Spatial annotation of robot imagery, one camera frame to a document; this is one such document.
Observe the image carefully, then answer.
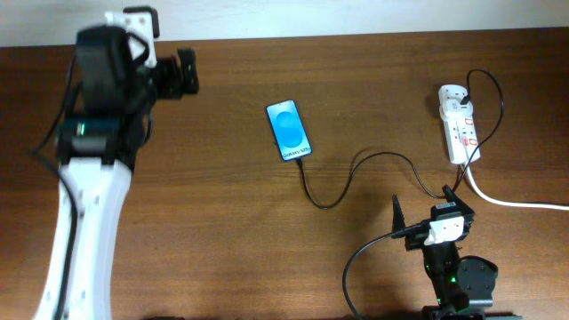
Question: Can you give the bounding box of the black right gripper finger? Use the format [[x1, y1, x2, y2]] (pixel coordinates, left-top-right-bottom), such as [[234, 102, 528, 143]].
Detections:
[[392, 195, 405, 233], [443, 185, 472, 213]]

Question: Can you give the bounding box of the black USB charging cable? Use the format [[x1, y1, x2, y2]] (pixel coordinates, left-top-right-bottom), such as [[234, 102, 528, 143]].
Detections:
[[295, 68, 506, 211]]

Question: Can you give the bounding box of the blue Galaxy smartphone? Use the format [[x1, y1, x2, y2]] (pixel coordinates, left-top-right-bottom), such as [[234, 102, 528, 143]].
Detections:
[[266, 100, 312, 162]]

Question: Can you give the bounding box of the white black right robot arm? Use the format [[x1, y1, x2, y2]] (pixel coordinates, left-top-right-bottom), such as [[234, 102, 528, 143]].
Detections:
[[392, 186, 498, 319]]

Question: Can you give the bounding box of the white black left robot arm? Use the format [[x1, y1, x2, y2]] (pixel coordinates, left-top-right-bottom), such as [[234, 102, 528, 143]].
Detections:
[[32, 25, 199, 319]]

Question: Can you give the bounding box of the white USB charger adapter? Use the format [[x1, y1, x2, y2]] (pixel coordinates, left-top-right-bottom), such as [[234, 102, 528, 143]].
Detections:
[[443, 99, 473, 119]]

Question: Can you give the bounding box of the white power strip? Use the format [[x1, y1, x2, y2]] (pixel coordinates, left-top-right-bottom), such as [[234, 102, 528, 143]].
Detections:
[[438, 84, 480, 165]]

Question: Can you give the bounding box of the white power strip cord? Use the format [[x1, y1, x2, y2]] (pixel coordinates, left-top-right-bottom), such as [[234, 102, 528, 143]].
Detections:
[[461, 162, 569, 212]]

